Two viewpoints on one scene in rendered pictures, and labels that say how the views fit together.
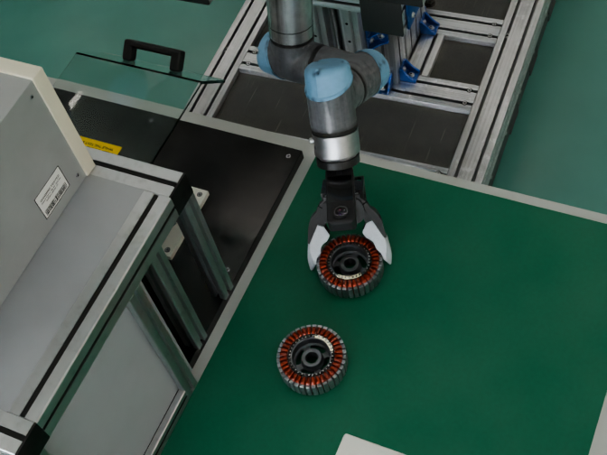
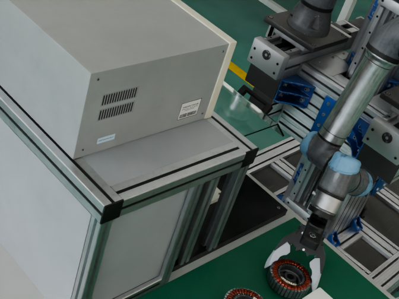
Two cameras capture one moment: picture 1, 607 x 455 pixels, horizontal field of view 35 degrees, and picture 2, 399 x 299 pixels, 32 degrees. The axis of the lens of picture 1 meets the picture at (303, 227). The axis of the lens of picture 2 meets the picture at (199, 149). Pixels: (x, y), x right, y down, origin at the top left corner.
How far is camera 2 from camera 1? 0.55 m
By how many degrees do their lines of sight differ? 20
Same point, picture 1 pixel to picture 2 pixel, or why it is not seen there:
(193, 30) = not seen: hidden behind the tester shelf
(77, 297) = (174, 162)
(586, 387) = not seen: outside the picture
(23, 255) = (157, 126)
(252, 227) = (241, 227)
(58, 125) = (218, 78)
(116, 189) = (217, 132)
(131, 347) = (170, 218)
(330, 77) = (350, 161)
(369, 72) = (364, 179)
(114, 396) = (143, 237)
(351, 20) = not seen: hidden behind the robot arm
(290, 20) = (338, 127)
